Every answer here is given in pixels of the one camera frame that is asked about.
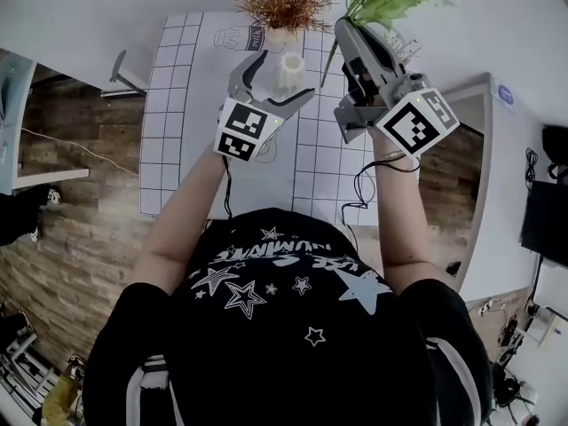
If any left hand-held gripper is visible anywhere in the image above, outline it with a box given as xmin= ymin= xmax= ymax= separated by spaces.
xmin=212 ymin=49 xmax=318 ymax=164

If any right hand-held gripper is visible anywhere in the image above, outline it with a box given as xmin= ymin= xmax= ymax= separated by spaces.
xmin=332 ymin=16 xmax=461 ymax=159

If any white twisted vase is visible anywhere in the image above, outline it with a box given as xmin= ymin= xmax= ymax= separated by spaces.
xmin=271 ymin=51 xmax=308 ymax=102

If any person's left forearm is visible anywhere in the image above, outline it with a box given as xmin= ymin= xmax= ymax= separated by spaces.
xmin=132 ymin=144 xmax=228 ymax=295

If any person's right forearm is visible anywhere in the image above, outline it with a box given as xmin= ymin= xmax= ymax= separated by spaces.
xmin=369 ymin=126 xmax=438 ymax=297

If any beige plant pot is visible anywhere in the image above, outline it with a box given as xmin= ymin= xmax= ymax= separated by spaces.
xmin=264 ymin=27 xmax=299 ymax=53

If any white grid-cloth table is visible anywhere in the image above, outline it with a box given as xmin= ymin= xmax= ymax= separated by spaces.
xmin=139 ymin=11 xmax=422 ymax=228

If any grey metal stand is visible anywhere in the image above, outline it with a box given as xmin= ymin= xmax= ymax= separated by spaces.
xmin=100 ymin=49 xmax=148 ymax=99

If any black bag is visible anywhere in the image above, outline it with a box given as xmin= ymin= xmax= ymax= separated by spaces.
xmin=541 ymin=123 xmax=568 ymax=181

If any black monitor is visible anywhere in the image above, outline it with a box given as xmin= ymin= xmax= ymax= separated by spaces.
xmin=520 ymin=178 xmax=568 ymax=266

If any white desk grey top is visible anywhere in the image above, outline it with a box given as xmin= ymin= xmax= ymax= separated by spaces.
xmin=0 ymin=49 xmax=90 ymax=194

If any black star print shirt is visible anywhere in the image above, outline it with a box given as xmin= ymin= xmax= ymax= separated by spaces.
xmin=82 ymin=206 xmax=494 ymax=426

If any white power strip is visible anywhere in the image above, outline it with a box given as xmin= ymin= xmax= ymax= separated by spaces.
xmin=477 ymin=297 xmax=507 ymax=315

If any white box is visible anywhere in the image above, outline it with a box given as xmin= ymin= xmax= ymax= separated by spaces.
xmin=531 ymin=304 xmax=568 ymax=350

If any metal equipment rack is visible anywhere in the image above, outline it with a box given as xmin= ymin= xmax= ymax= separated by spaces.
xmin=0 ymin=311 xmax=61 ymax=419

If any yellow green bag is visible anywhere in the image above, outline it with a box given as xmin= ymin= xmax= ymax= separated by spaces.
xmin=42 ymin=356 xmax=85 ymax=426

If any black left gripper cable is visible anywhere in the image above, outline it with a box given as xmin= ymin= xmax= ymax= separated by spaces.
xmin=220 ymin=154 xmax=235 ymax=221

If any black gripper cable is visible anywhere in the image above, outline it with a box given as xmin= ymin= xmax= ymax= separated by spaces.
xmin=220 ymin=154 xmax=235 ymax=221
xmin=340 ymin=154 xmax=422 ymax=249

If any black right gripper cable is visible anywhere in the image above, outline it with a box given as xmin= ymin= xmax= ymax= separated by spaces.
xmin=340 ymin=154 xmax=422 ymax=249

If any thin white cable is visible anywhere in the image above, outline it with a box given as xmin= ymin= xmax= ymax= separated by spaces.
xmin=20 ymin=126 xmax=139 ymax=178

